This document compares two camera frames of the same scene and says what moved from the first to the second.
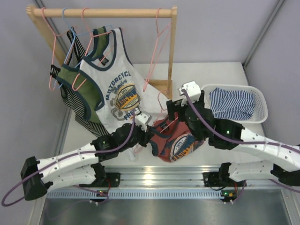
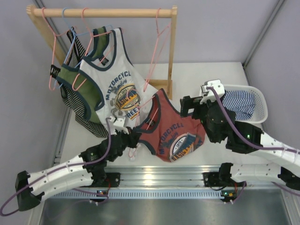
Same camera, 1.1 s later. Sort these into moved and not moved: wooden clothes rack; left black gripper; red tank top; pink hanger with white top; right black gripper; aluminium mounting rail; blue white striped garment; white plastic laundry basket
Moved: red tank top; right black gripper; left black gripper
Not moved: blue white striped garment; white plastic laundry basket; pink hanger with white top; aluminium mounting rail; wooden clothes rack
